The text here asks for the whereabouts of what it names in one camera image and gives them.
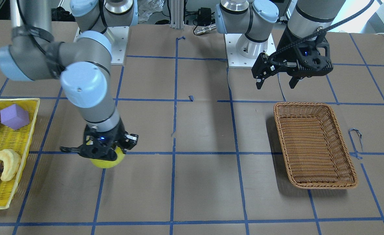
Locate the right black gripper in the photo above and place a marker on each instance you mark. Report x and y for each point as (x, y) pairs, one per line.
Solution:
(119, 133)

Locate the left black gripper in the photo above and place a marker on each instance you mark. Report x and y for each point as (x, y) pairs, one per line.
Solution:
(290, 45)

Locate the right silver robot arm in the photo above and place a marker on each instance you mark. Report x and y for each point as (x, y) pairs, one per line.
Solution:
(82, 67)

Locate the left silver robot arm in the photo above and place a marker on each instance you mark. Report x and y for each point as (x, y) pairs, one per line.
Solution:
(256, 19)

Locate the silver metal connector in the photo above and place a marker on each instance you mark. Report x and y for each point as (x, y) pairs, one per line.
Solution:
(205, 30)

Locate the brown wicker basket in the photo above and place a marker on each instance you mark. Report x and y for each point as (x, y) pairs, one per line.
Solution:
(313, 147)

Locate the yellow toy banana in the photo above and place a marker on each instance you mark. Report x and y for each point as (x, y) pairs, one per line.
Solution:
(11, 162)

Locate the purple foam block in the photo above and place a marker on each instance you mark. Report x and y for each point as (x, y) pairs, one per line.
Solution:
(14, 117)

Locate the yellow plastic tray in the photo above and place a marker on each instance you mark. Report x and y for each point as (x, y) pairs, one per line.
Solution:
(14, 148)

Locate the aluminium frame post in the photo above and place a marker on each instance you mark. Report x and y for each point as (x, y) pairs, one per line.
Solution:
(177, 8)

